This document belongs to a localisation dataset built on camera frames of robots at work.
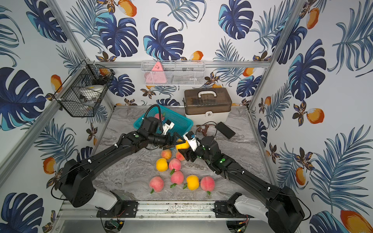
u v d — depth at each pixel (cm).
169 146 68
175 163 84
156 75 90
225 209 76
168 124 74
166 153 88
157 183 77
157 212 75
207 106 94
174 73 93
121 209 69
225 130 106
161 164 85
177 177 80
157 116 73
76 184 42
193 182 78
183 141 73
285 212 40
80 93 83
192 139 65
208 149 57
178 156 86
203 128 105
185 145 73
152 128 64
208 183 77
